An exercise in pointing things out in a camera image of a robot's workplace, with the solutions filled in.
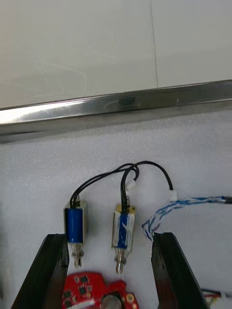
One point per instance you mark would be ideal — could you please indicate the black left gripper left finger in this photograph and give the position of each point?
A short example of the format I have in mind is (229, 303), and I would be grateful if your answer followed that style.
(46, 275)

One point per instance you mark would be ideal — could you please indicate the metal solenoid blue-white label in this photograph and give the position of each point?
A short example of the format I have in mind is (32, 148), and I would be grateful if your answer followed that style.
(123, 229)

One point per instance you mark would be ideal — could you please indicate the steel tray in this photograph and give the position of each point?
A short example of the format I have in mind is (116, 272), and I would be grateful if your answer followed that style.
(120, 103)

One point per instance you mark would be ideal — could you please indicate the white foam sheet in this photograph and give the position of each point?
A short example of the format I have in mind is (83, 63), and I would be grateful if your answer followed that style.
(72, 157)

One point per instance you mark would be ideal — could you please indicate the round red circuit board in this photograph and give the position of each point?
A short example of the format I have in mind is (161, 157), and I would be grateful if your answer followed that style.
(96, 282)

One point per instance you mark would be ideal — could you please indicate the metal solenoid blue label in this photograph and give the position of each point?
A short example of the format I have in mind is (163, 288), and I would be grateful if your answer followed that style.
(75, 224)

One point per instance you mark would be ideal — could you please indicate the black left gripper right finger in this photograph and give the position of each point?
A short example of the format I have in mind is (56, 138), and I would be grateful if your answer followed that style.
(174, 275)

